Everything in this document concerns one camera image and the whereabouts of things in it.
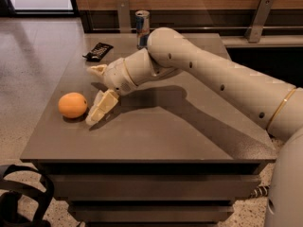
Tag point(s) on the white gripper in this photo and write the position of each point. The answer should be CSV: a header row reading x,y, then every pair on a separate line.
x,y
116,77

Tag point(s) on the orange fruit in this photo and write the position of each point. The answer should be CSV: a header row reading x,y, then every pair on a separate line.
x,y
72,105

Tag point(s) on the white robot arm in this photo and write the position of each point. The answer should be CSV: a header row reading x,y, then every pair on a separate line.
x,y
273,104

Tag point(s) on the black snack bar wrapper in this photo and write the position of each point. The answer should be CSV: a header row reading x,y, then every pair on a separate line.
x,y
98,52

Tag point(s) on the blue silver drink can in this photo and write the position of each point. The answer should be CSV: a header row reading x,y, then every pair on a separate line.
x,y
142,22

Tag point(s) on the grey drawer cabinet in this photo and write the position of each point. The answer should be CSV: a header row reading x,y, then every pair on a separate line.
x,y
171,154

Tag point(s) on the glass door panel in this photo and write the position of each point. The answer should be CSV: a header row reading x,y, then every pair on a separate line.
x,y
37,7

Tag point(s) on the left metal wall bracket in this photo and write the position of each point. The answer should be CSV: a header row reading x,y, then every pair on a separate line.
x,y
123,15

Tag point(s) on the metal wall bracket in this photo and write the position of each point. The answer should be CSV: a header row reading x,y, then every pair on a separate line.
x,y
123,15
254,31

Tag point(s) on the right metal wall bracket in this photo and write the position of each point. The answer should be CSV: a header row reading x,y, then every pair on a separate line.
x,y
254,31

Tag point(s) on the striped grey cable connector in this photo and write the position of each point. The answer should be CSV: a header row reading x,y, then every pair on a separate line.
x,y
260,191

